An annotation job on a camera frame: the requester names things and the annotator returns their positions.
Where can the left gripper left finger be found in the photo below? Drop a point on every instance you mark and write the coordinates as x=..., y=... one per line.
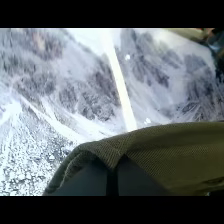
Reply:
x=90, y=181

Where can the olive green garment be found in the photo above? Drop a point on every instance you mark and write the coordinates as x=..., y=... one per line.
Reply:
x=173, y=156

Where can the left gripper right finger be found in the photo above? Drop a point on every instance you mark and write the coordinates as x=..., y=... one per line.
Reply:
x=136, y=181

